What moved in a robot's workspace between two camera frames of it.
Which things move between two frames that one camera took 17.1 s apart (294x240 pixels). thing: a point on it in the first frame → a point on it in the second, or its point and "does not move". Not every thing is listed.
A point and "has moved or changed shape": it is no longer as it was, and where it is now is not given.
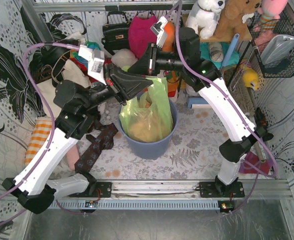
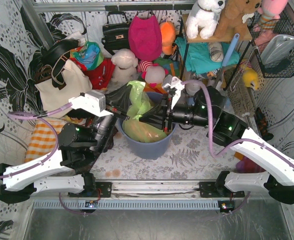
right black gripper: x=152 y=60 → x=166 y=114
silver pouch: x=276 y=48 does not move
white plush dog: x=203 y=17 does not move
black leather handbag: x=116 y=36 does not move
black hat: x=49 y=55 does not move
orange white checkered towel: x=42 y=130 does not move
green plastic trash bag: x=148 y=117 has moved or changed shape
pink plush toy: x=271 y=11 does not move
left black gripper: x=114 y=85 → x=112 y=111
